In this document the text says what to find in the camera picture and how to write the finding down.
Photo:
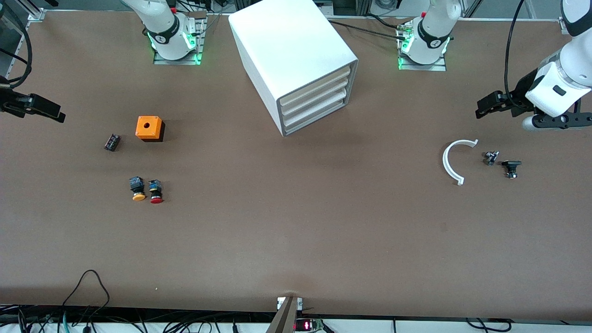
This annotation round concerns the white drawer cabinet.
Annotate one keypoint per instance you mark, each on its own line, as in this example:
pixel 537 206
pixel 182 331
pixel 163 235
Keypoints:
pixel 286 41

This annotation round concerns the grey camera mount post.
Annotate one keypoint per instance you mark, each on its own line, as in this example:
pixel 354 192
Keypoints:
pixel 283 317

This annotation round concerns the black flat-head switch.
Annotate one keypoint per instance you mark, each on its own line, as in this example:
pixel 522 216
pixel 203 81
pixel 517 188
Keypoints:
pixel 511 165

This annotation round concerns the white box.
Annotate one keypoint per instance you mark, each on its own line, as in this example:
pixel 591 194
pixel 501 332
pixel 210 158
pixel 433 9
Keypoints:
pixel 319 86

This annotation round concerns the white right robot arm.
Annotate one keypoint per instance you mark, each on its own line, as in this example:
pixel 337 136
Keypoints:
pixel 162 21

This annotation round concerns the aluminium frame profile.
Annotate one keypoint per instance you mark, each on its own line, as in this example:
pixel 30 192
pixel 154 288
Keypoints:
pixel 37 11

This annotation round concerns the yellow push button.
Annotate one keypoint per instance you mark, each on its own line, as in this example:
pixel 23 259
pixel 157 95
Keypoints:
pixel 137 188

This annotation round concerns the small black contact block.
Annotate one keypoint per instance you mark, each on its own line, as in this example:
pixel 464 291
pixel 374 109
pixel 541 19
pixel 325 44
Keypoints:
pixel 112 142

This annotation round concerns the orange button housing box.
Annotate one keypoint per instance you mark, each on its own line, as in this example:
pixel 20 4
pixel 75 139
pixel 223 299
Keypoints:
pixel 149 127

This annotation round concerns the white drawer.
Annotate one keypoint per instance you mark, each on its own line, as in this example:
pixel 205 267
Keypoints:
pixel 317 108
pixel 319 97
pixel 317 119

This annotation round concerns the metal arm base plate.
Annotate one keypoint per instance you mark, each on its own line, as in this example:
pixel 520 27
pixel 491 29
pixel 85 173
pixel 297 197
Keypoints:
pixel 199 41
pixel 441 67

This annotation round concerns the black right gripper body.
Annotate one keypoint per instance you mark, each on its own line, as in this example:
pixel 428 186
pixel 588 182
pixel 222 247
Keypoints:
pixel 10 102

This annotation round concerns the electronic board with red display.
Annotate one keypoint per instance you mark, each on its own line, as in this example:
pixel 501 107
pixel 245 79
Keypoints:
pixel 309 324

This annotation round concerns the red push button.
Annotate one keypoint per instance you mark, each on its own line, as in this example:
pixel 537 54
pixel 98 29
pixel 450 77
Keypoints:
pixel 155 192

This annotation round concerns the small chrome metal fitting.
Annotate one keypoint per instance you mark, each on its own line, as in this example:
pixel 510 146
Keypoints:
pixel 490 157

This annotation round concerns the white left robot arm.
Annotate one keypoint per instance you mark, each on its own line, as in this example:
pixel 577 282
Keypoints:
pixel 432 27

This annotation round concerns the white semicircular plastic clamp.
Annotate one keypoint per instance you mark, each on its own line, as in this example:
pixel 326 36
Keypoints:
pixel 447 164

